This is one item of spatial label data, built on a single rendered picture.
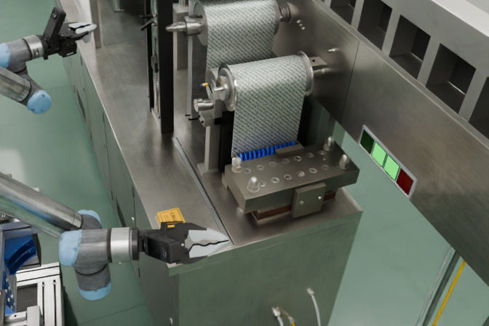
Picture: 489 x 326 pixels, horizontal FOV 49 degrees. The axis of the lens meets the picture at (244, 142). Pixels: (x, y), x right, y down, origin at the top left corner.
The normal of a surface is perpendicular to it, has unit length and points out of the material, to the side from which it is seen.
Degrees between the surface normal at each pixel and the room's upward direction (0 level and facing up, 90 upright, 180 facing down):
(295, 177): 0
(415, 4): 90
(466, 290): 0
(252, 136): 90
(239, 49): 92
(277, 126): 90
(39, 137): 0
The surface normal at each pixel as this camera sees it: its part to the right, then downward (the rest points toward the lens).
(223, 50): 0.40, 0.62
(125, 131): 0.07, -0.78
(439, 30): -0.91, 0.20
